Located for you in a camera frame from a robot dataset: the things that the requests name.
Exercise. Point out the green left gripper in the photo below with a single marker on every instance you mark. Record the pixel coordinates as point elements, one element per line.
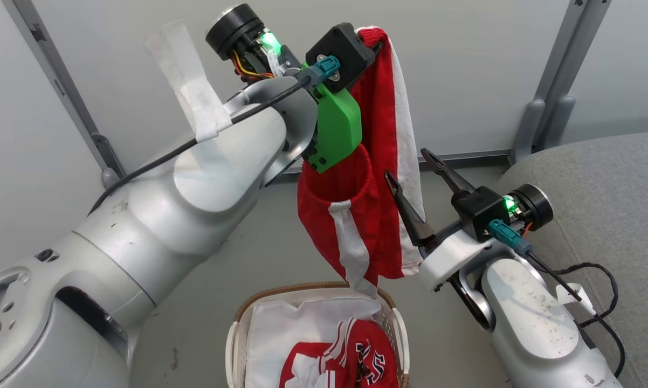
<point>337,129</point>

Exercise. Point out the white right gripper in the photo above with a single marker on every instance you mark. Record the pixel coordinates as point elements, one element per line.
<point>450,258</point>

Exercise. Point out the red shorts with white stripe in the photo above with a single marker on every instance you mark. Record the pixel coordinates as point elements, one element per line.
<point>380,161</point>

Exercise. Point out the red white printed jersey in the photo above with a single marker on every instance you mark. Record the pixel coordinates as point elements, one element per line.
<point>356,355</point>

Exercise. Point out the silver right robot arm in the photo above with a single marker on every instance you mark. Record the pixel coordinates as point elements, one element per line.
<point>534,323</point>

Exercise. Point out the white cloth basket liner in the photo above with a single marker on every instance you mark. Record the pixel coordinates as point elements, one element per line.
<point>281,334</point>

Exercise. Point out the white laundry basket brown rim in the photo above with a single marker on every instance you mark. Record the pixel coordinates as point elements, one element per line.
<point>236,339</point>

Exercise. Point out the short grey partition foot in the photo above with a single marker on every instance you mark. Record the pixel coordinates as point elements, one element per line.
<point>560,121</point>
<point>526,129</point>

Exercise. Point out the translucent white tape strip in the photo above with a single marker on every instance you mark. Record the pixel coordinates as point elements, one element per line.
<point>197,97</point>

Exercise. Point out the grey fabric sofa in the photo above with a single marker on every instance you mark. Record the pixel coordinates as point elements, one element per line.
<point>615,188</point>

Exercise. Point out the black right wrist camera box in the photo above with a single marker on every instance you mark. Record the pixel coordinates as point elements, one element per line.
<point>480,210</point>

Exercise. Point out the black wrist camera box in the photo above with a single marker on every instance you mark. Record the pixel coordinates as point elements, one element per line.
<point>343,48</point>
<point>480,210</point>

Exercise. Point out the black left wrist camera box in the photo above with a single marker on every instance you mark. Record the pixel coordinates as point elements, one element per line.
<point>343,48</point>

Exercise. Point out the grey partition post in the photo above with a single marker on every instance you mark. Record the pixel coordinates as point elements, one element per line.
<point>60,81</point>
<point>566,54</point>

